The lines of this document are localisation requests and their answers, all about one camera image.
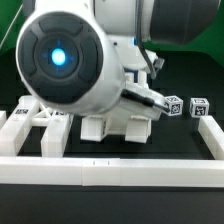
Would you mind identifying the white fence bar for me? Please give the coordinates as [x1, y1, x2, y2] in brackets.
[0, 111, 7, 129]
[198, 116, 224, 161]
[0, 157, 224, 188]

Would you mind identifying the white right fence bar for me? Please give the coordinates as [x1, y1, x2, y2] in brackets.
[198, 116, 224, 161]

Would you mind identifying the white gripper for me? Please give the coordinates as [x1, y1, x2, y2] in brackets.
[109, 49, 171, 122]

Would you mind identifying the white left fence bar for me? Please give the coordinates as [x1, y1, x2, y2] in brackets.
[0, 111, 7, 129]

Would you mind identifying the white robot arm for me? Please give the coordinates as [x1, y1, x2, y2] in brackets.
[15, 0, 221, 120]

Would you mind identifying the white front fence bar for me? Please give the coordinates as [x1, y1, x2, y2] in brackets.
[0, 157, 224, 188]

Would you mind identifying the white chair back frame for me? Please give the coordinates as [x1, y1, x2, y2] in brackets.
[0, 95, 74, 158]

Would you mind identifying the white chair seat part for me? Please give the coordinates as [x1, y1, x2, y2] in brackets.
[107, 108, 151, 136]

